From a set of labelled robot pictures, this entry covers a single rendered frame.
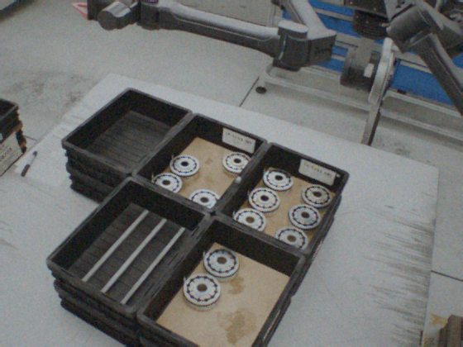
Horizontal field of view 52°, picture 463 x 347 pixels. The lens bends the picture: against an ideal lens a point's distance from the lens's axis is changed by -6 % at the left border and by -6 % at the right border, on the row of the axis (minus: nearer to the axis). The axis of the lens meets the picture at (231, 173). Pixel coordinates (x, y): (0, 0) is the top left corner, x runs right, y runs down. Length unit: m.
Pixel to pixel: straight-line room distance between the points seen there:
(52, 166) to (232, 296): 0.93
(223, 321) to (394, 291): 0.62
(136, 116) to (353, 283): 1.02
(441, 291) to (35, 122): 2.67
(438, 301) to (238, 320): 1.51
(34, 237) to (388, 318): 1.19
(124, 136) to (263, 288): 0.80
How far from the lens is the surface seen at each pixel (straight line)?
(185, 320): 1.36
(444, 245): 2.95
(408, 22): 1.15
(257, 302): 1.41
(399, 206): 1.98
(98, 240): 1.54
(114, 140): 1.87
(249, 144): 1.76
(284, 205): 1.65
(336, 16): 3.27
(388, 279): 1.73
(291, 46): 1.17
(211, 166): 1.75
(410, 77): 3.39
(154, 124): 1.93
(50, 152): 2.05
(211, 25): 1.22
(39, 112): 3.50
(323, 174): 1.70
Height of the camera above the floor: 2.01
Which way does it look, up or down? 43 degrees down
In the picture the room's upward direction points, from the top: 7 degrees clockwise
